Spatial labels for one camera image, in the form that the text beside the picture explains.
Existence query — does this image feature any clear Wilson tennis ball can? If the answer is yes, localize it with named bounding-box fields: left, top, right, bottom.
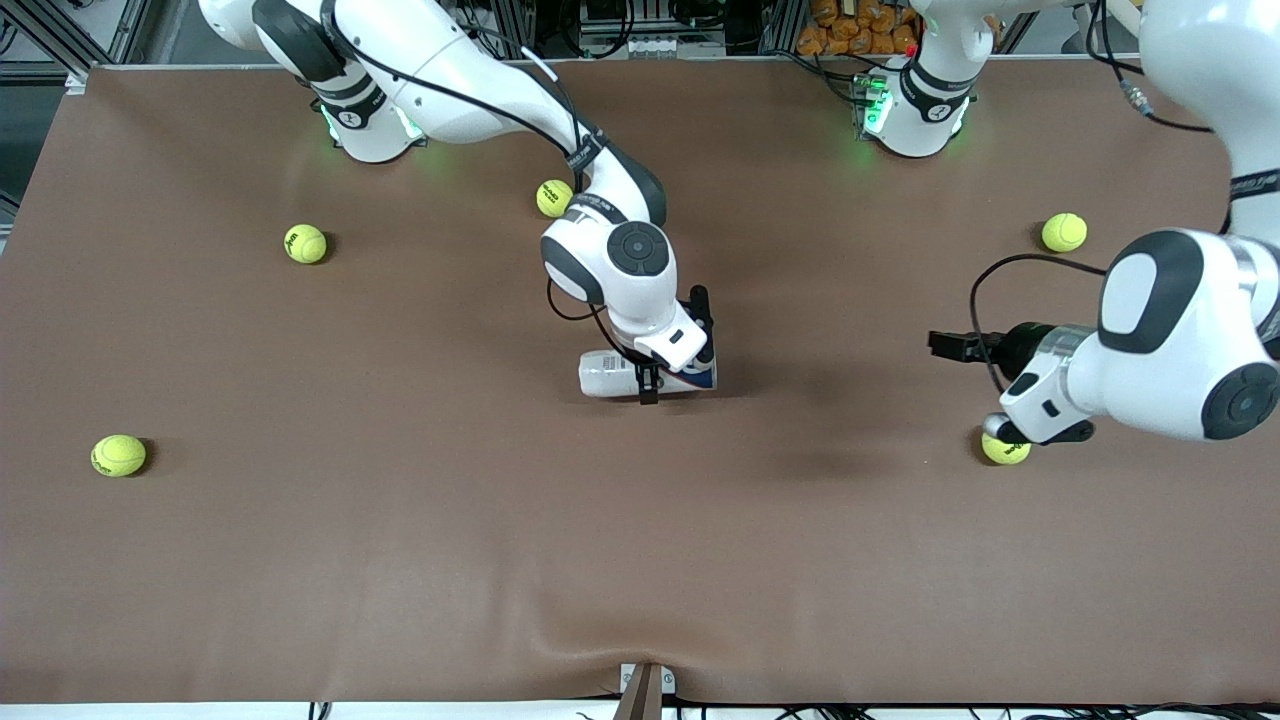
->
left=578, top=348, right=719, bottom=399

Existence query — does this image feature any brown table mat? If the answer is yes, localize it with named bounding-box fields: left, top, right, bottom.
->
left=0, top=60, right=1280, bottom=706

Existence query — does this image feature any orange snack pile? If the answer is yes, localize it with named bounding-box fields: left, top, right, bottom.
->
left=797, top=0, right=916, bottom=56

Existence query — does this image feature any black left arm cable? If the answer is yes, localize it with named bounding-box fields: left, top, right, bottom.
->
left=970, top=0, right=1216, bottom=396

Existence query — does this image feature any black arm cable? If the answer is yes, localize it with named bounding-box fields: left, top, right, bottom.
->
left=970, top=0, right=1216, bottom=396
left=318, top=0, right=621, bottom=349

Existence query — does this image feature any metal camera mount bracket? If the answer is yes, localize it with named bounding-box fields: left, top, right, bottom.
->
left=612, top=662, right=676, bottom=720

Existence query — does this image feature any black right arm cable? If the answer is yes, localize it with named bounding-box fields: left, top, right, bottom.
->
left=318, top=0, right=621, bottom=349

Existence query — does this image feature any aluminium frame strut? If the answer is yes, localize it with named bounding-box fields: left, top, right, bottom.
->
left=15, top=0, right=96, bottom=76

